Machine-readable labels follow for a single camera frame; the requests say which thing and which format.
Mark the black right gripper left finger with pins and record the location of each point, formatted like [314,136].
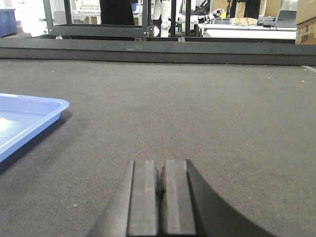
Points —
[133,209]

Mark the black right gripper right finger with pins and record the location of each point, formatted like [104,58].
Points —
[191,208]

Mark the light blue plastic tray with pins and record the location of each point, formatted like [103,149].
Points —
[23,117]

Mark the white background table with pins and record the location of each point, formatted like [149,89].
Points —
[247,32]

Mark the cardboard box right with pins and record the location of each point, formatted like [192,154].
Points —
[306,22]

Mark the dark blue crate far left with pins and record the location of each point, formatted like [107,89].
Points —
[8,24]

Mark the black table edge rail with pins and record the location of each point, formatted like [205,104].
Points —
[206,51]

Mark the dark metal shelf frame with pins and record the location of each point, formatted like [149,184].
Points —
[97,18]

